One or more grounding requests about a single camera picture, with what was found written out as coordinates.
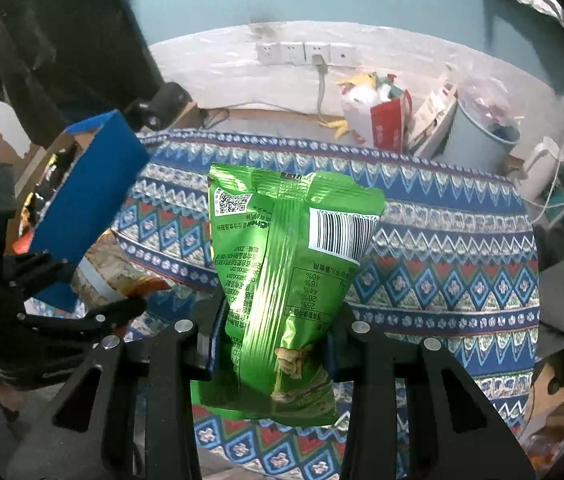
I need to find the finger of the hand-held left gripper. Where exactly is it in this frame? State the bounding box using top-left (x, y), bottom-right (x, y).
top-left (17, 299), bottom-right (149, 348)
top-left (2, 252), bottom-right (80, 288)

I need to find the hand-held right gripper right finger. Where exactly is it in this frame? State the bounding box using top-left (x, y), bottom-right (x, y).
top-left (329, 310), bottom-right (537, 480)

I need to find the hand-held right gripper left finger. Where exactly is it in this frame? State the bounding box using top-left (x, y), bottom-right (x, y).
top-left (7, 305), bottom-right (226, 480)

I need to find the yellow noodle packet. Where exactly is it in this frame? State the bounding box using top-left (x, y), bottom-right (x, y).
top-left (72, 237), bottom-right (170, 311)

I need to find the blue cardboard box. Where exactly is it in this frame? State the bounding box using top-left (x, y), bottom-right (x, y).
top-left (14, 110), bottom-right (151, 313)

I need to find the green snack bag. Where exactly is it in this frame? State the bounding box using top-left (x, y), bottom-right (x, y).
top-left (191, 162), bottom-right (387, 426)

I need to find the blue patterned tablecloth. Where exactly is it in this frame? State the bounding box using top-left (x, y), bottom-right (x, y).
top-left (27, 130), bottom-right (540, 480)

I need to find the dark cloth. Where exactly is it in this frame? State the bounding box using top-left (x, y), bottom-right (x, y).
top-left (0, 0), bottom-right (165, 147)

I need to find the red and white paper bag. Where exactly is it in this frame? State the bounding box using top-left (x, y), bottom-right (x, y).
top-left (343, 87), bottom-right (413, 152)

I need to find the brown cardboard sheet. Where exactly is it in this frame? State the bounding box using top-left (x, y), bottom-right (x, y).
top-left (197, 104), bottom-right (347, 127)

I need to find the grey-blue bucket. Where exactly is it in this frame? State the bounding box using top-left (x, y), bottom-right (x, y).
top-left (444, 80), bottom-right (521, 167)

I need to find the white cardboard carton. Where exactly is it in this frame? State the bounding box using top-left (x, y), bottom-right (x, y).
top-left (409, 77), bottom-right (458, 157)

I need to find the white kettle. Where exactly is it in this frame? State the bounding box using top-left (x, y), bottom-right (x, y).
top-left (519, 137), bottom-right (562, 201)

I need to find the white plastic bag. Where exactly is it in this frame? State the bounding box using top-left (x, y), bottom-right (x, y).
top-left (341, 74), bottom-right (397, 108)

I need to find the black bracket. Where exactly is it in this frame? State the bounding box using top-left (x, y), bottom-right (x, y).
top-left (124, 82), bottom-right (193, 133)

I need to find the beige plug with cable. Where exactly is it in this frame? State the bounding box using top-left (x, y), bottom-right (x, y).
top-left (312, 55), bottom-right (331, 117)

